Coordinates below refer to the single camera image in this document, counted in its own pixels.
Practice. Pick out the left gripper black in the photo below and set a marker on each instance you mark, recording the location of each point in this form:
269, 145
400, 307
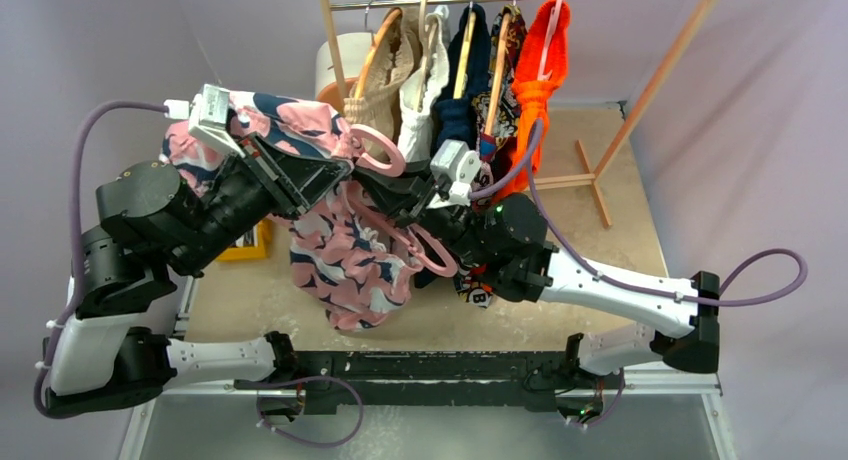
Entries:
295, 182

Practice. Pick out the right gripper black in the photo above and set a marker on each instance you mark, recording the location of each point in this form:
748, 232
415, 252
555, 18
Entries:
416, 204

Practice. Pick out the pink plastic hanger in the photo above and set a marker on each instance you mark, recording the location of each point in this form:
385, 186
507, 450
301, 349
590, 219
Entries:
542, 73
382, 156

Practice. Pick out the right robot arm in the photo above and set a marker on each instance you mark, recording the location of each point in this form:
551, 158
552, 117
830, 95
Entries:
674, 321

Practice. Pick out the beige shorts on hanger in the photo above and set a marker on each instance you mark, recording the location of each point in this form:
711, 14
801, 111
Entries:
398, 57

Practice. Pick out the navy shorts on hanger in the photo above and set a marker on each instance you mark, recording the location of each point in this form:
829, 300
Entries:
452, 109

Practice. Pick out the white shorts on hanger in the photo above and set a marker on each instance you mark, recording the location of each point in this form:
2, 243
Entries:
421, 90

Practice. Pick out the patterned shorts on hanger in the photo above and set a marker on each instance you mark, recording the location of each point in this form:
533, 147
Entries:
494, 105

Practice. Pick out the orange hanger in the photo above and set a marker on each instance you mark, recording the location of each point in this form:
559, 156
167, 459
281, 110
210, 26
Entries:
378, 38

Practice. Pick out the orange shorts on hanger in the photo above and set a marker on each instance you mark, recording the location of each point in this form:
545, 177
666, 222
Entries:
533, 94

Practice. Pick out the yellow plastic bin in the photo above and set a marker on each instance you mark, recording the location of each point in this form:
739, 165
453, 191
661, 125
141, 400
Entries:
251, 246

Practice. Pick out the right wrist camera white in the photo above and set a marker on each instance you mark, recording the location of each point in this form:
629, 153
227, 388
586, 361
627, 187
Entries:
454, 167

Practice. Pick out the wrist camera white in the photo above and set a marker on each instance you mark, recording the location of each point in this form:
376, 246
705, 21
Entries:
207, 116
454, 167

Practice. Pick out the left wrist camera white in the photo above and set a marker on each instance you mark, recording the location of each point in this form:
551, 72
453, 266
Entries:
207, 116

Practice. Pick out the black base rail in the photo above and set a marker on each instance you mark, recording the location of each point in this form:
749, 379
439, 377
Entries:
537, 381

